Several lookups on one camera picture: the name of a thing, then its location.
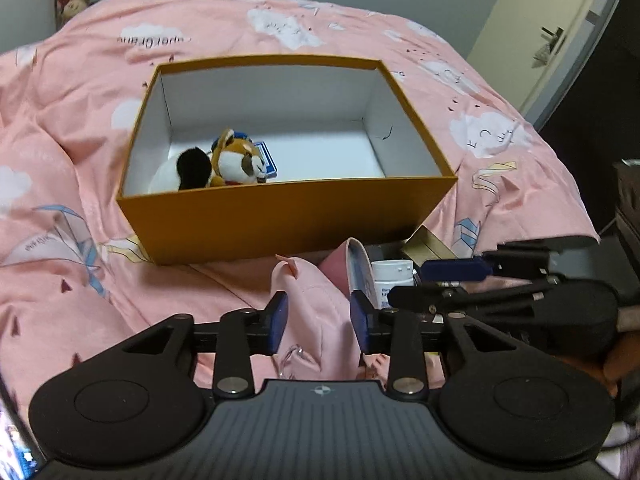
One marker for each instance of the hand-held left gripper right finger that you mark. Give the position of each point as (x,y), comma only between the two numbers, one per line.
(360,325)

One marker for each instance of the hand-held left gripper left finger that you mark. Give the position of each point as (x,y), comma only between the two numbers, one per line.
(278,322)

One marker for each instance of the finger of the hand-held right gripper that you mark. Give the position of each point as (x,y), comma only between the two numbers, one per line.
(452,270)
(415,298)

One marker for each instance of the small gold box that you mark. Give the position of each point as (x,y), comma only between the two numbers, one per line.
(430,247)

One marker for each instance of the white pill bottle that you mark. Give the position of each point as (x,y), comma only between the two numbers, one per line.
(392,275)

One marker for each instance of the pink soft pouch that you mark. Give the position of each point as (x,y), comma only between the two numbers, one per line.
(310,305)

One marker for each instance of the pink case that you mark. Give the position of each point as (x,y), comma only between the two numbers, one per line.
(360,260)

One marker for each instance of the orange cardboard box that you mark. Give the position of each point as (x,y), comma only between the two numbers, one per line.
(280,220)

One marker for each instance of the white cloth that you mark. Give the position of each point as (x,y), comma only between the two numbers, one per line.
(627,445)

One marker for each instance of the blue card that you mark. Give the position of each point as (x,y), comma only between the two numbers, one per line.
(268,162)

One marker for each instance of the black and white plush toy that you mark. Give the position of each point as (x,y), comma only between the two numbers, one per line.
(192,165)

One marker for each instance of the cream door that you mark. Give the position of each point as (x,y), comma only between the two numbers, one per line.
(525,10)

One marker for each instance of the pink printed blanket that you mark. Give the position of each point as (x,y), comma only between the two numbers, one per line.
(75,110)

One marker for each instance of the lit screen device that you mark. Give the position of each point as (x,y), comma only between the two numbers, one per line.
(12,450)

